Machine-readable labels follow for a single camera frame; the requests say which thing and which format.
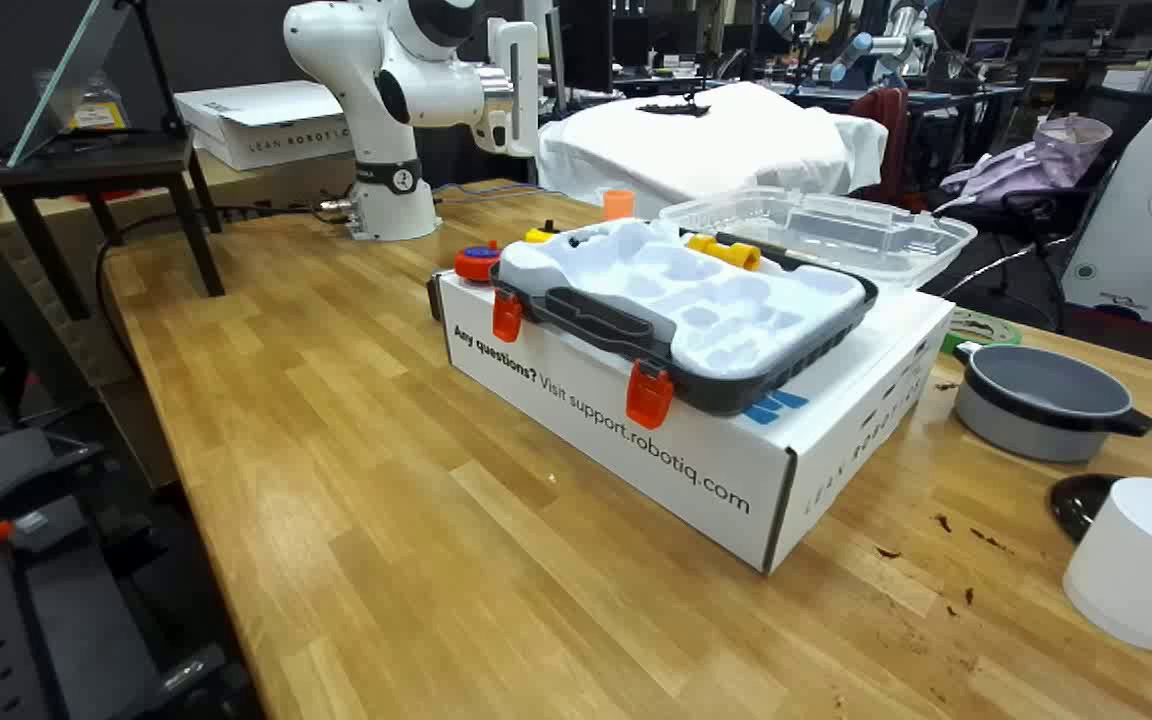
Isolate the purple cloth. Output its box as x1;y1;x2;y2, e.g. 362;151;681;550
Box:
940;112;1110;203

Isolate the flat white box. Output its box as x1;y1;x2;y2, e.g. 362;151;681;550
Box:
176;79;351;171

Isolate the yellow toy tool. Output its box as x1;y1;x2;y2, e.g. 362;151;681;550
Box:
689;236;760;272

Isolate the red and blue toy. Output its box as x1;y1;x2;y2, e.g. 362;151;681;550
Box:
451;244;499;285

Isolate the white cloth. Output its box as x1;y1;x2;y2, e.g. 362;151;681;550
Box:
534;79;889;217

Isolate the black side table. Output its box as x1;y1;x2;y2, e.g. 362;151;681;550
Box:
0;133;222;319

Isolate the white cylindrical container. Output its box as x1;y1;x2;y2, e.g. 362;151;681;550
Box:
1065;474;1152;650

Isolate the grey pot with handle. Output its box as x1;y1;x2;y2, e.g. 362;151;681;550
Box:
957;345;1152;465

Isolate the yellow toy object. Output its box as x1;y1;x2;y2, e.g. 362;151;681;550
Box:
523;222;557;244

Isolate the clear plastic case lid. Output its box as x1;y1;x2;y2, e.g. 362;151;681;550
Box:
663;189;975;289

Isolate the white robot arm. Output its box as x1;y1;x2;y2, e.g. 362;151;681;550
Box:
278;0;538;239

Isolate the white cardboard box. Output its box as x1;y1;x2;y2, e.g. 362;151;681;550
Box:
433;272;953;572

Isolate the orange plastic cup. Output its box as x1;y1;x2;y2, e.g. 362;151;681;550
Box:
601;189;637;219

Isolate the black round lid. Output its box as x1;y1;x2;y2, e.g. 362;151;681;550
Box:
1049;471;1110;545

